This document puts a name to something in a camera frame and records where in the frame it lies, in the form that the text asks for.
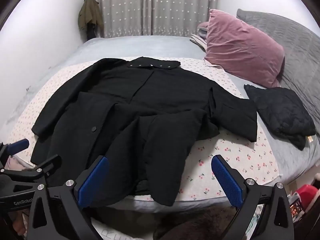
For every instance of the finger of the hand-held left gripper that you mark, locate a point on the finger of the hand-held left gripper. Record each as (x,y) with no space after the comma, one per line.
(17,145)
(48,162)

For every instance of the grey dotted curtain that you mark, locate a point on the grey dotted curtain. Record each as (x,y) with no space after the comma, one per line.
(155,7)

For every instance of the pink velvet pillow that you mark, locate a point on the pink velvet pillow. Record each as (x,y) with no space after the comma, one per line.
(240,47)

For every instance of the olive hanging jacket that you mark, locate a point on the olive hanging jacket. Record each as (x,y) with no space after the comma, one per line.
(90,15)

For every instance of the folded pale blankets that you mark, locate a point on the folded pale blankets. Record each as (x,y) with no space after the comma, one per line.
(198,38)

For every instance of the brown furry rug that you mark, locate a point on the brown furry rug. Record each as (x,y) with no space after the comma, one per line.
(190,222)

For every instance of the red and white item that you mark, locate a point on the red and white item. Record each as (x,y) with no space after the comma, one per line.
(306,195)

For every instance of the black coat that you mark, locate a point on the black coat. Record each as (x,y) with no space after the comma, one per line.
(150,100)

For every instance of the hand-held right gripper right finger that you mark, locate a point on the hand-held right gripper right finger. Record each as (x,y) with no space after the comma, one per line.
(227,182)

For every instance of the cherry print blanket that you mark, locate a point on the cherry print blanket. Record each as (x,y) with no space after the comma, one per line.
(237,155)

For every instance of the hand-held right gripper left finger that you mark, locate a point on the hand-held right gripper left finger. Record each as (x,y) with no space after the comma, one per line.
(93,182)

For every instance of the white printed mat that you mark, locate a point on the white printed mat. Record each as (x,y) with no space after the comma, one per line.
(117,230)

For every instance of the black quilted garment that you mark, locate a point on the black quilted garment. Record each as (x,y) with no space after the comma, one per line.
(280,112)

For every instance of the grey quilted pillow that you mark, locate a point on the grey quilted pillow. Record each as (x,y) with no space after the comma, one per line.
(300,50)

